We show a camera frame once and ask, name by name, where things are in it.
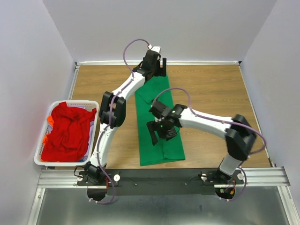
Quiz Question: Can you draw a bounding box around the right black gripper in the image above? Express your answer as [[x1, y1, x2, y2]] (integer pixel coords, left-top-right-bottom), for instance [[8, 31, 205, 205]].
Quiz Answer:
[[146, 118, 177, 145]]

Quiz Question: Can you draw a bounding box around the green t-shirt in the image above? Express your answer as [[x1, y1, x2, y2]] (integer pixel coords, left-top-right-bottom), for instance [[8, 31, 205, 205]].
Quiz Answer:
[[135, 76, 185, 166]]

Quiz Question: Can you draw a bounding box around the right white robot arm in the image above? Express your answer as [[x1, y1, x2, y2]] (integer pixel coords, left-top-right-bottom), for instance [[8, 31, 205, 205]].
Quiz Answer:
[[147, 101, 256, 184]]

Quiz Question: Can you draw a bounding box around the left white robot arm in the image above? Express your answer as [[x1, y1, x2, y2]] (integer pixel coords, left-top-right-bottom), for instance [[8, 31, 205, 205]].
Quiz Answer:
[[84, 46, 166, 185]]

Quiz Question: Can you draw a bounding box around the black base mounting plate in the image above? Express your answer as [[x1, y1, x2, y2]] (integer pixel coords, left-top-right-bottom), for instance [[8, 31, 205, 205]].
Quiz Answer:
[[77, 168, 244, 196]]

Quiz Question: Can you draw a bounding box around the white plastic laundry basket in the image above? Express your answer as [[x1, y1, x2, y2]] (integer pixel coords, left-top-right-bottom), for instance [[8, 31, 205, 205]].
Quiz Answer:
[[34, 100, 99, 167]]

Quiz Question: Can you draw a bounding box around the red t-shirt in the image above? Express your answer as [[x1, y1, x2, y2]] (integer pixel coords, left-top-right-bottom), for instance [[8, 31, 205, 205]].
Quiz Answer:
[[41, 102, 97, 163]]

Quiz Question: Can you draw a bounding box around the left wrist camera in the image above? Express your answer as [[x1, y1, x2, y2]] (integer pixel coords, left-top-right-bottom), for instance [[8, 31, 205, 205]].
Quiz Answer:
[[148, 45, 161, 54]]

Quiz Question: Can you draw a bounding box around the aluminium back table rail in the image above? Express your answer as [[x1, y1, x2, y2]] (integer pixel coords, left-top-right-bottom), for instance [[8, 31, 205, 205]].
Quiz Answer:
[[75, 60, 241, 66]]

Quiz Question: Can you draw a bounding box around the aluminium front rail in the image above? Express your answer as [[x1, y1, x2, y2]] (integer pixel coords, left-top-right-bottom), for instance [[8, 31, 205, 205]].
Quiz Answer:
[[37, 167, 290, 188]]

